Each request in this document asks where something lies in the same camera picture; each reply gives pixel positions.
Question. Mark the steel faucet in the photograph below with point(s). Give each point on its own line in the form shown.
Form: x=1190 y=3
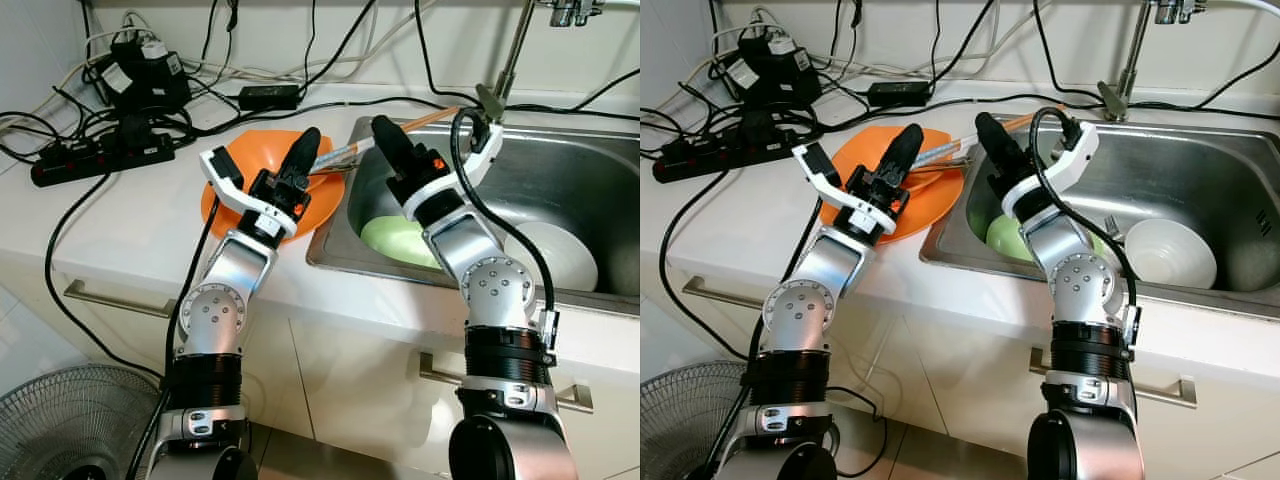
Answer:
x=1136 y=50
x=513 y=50

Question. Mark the grey floor fan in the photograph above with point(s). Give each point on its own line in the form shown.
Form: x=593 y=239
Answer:
x=680 y=420
x=60 y=420

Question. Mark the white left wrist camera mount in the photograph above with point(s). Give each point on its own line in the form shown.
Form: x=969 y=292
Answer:
x=815 y=165
x=222 y=168

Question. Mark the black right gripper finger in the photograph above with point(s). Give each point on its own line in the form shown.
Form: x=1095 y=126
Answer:
x=1011 y=156
x=991 y=148
x=408 y=158
x=388 y=150

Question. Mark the white bowl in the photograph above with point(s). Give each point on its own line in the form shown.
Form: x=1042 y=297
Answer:
x=570 y=260
x=1170 y=255

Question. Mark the green bowl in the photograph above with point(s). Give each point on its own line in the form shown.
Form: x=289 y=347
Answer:
x=1005 y=238
x=395 y=240

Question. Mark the black power adapter brick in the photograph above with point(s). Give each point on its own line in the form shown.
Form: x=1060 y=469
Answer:
x=900 y=94
x=270 y=97

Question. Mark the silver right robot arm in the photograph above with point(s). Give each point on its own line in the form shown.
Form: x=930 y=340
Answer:
x=495 y=285
x=1085 y=280

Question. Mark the black charger block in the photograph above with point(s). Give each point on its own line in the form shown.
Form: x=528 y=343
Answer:
x=150 y=85
x=780 y=80

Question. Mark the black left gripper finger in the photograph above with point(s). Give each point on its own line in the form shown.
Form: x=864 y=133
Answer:
x=895 y=162
x=296 y=165
x=312 y=155
x=912 y=155

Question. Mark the orange plate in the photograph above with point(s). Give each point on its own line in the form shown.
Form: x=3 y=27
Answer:
x=320 y=215
x=935 y=215

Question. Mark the wooden chopstick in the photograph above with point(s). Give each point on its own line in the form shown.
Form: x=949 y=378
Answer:
x=1045 y=114
x=345 y=157
x=950 y=152
x=440 y=116

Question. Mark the black power strip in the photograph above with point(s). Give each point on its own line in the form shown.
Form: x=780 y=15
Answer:
x=100 y=158
x=720 y=155

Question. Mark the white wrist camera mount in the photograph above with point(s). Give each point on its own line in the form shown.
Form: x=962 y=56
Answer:
x=222 y=168
x=488 y=148
x=815 y=165
x=1082 y=148

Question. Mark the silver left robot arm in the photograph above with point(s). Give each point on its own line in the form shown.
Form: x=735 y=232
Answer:
x=800 y=310
x=215 y=310

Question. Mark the stainless steel sink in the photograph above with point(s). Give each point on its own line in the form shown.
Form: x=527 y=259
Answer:
x=1180 y=170
x=560 y=170

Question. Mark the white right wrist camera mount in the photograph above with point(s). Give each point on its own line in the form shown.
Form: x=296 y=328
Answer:
x=488 y=148
x=1082 y=148

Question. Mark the steel fork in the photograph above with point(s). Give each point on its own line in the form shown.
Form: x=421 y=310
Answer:
x=1112 y=228

